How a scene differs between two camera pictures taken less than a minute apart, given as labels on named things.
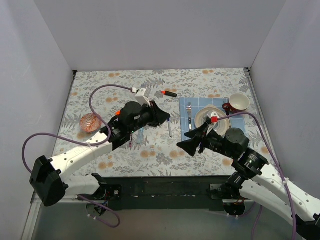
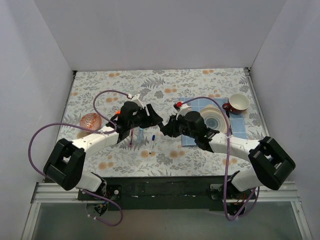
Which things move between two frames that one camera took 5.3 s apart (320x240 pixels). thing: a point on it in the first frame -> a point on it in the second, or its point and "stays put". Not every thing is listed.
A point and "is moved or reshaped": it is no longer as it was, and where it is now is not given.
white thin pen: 170,130 is moved or reshaped
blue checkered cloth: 189,107 stays put
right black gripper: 203,138 -> 174,125
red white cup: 238,103 stays put
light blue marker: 140,135 stays put
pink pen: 130,145 stays put
